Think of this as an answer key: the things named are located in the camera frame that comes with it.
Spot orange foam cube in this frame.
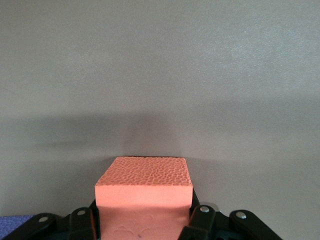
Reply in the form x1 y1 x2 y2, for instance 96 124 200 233
94 156 195 240

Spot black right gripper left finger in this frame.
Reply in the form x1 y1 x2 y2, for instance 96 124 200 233
3 200 102 240

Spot purple foam cube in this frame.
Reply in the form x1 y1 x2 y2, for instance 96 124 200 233
0 214 35 237

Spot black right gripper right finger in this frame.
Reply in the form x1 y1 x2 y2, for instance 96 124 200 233
178 192 283 240

